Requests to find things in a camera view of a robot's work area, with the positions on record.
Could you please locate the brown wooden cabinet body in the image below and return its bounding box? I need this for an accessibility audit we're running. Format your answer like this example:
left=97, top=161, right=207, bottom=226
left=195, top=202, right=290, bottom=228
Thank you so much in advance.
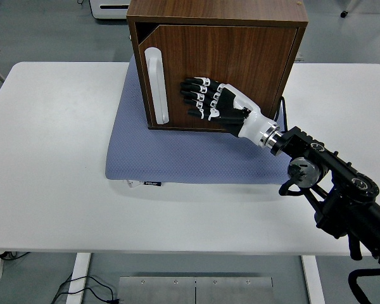
left=126, top=0, right=311, bottom=132

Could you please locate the black floor cable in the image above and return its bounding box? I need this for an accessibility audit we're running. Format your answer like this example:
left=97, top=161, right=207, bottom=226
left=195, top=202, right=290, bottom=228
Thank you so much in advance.
left=50, top=274, right=123, bottom=304

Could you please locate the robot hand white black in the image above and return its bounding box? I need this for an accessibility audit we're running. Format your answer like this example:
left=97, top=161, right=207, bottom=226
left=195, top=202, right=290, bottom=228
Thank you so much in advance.
left=179, top=75, right=276, bottom=142

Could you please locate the white appliance box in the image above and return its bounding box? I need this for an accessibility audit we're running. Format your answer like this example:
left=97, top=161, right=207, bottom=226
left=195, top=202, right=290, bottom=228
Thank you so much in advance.
left=89, top=0, right=134, bottom=20

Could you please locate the blue-grey textured mat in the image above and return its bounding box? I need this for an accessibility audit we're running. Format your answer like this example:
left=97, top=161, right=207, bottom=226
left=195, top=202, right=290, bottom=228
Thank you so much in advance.
left=104, top=56, right=293, bottom=186

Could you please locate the white table leg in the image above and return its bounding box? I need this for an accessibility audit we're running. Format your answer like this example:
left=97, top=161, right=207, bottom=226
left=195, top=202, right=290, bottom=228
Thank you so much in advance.
left=301, top=255, right=326, bottom=304
left=65, top=252, right=92, bottom=304

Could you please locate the white cabinet door handle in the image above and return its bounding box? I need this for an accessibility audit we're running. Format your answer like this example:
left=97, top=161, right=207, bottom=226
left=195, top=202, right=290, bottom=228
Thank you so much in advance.
left=144, top=46, right=171, bottom=125

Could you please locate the grey metal plate with screws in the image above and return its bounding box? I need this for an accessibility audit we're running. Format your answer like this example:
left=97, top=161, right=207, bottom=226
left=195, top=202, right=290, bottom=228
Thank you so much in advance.
left=118, top=275, right=196, bottom=304
left=195, top=277, right=274, bottom=304

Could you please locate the brown wooden cabinet door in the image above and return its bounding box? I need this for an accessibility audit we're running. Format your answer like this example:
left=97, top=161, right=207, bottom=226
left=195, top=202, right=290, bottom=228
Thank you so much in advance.
left=138, top=25, right=298, bottom=130

